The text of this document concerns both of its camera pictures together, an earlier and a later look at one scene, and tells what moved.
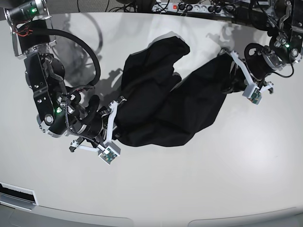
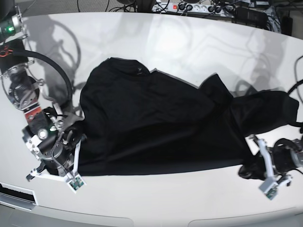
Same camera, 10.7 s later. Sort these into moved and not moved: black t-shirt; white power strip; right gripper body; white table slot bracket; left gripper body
Moved: black t-shirt; left gripper body; right gripper body
Not moved: white table slot bracket; white power strip
